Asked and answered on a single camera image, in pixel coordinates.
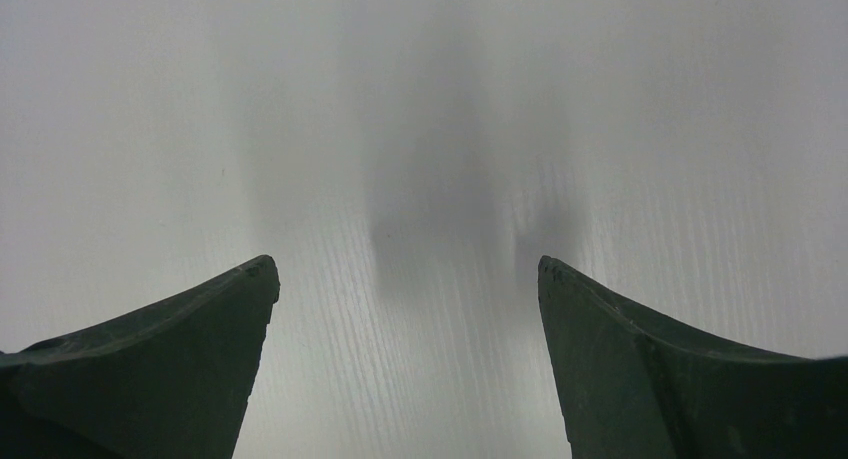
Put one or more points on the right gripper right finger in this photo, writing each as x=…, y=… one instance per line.
x=635, y=383

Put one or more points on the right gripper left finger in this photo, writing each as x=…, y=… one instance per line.
x=168, y=380

